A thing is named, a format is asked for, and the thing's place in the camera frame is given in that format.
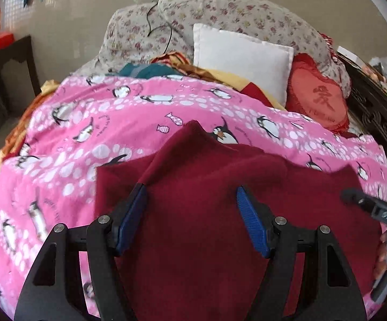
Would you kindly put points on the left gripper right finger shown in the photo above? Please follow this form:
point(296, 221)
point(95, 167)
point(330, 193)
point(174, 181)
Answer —
point(328, 291)

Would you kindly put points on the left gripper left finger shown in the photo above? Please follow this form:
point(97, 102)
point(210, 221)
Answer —
point(53, 288)

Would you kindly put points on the dark red garment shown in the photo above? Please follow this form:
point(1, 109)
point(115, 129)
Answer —
point(192, 258)

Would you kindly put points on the pink penguin blanket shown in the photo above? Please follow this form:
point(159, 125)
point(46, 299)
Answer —
point(86, 122)

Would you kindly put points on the dark carved headboard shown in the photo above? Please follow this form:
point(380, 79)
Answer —
point(367, 102)

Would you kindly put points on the red embroidered cushion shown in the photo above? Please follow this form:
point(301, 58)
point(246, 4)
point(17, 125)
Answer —
point(316, 96)

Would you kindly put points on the white pillow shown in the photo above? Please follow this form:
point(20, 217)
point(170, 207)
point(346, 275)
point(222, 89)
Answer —
point(265, 64)

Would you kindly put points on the teal cloth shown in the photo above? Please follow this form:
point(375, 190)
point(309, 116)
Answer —
point(147, 71)

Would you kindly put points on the floral quilt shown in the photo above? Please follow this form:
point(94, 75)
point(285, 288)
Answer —
point(139, 33)

